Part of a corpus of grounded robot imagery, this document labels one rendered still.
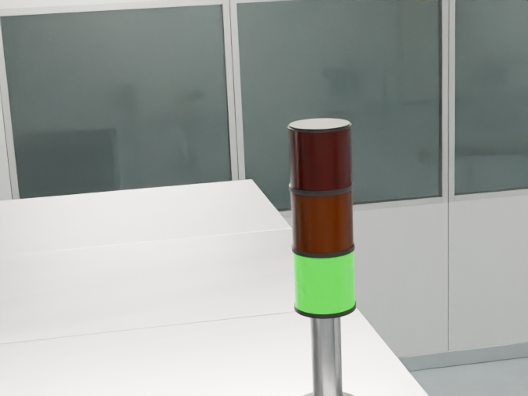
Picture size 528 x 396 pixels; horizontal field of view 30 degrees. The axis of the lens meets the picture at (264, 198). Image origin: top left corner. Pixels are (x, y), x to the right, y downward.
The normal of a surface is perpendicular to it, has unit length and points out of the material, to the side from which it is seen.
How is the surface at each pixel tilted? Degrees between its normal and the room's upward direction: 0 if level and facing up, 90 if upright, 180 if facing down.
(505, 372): 0
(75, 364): 0
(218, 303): 0
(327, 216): 90
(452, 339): 90
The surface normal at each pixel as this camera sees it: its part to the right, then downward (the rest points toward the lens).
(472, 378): -0.04, -0.97
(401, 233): 0.18, 0.23
